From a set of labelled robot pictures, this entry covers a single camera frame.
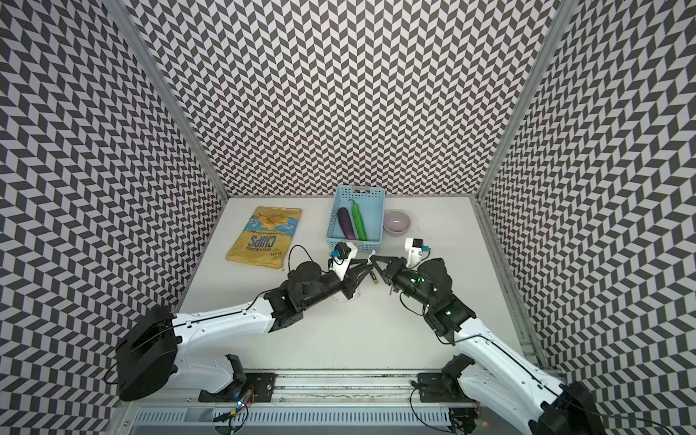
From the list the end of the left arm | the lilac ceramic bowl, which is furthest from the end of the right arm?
the lilac ceramic bowl

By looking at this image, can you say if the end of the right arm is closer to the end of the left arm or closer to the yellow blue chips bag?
the end of the left arm

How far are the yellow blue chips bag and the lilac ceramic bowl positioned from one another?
377mm

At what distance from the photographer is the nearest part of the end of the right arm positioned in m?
0.55

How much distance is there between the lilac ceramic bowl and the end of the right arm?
0.32 metres

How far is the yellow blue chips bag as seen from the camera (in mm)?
987

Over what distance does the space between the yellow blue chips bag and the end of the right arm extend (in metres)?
0.44

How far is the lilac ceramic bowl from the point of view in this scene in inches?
40.9

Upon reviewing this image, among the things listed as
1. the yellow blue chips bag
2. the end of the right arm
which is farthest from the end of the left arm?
the yellow blue chips bag
